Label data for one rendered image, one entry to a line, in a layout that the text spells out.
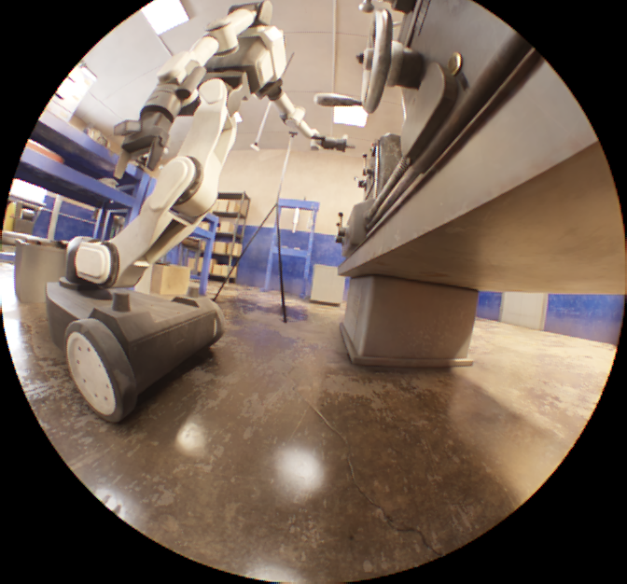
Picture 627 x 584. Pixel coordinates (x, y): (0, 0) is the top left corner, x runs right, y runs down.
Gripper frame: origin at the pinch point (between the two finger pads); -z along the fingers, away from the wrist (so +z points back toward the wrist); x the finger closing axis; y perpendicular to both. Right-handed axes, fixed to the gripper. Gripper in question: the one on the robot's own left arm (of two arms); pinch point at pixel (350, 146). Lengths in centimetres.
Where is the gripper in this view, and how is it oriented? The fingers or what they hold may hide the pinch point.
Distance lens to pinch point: 147.0
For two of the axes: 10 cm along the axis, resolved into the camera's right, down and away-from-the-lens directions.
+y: 1.4, -9.9, 0.5
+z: -9.9, -1.4, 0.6
